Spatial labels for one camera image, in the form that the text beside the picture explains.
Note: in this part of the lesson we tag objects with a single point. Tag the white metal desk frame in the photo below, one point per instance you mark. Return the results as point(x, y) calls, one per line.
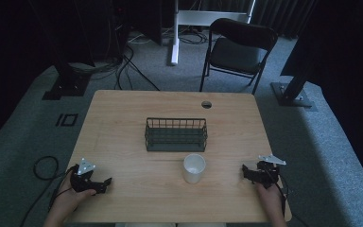
point(182, 19)

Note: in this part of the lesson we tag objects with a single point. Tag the black metal stand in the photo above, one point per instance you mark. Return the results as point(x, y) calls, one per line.
point(69, 82)
point(293, 91)

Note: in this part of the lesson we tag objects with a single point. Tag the person's right hand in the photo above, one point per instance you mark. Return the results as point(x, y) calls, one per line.
point(270, 198)

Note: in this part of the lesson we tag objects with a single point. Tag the dark curtain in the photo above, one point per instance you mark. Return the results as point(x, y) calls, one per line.
point(280, 15)

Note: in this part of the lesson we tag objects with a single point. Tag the black folding chair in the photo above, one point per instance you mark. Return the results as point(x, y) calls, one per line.
point(237, 53)

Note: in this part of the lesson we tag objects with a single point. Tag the white cup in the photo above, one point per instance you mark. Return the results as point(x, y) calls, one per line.
point(194, 168)

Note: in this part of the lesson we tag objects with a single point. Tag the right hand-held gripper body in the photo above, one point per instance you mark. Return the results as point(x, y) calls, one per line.
point(267, 172)

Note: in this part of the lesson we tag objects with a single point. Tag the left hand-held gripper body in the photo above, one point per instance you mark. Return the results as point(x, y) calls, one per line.
point(82, 179)

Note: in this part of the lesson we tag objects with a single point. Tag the person's left hand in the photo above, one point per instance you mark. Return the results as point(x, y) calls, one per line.
point(68, 199)

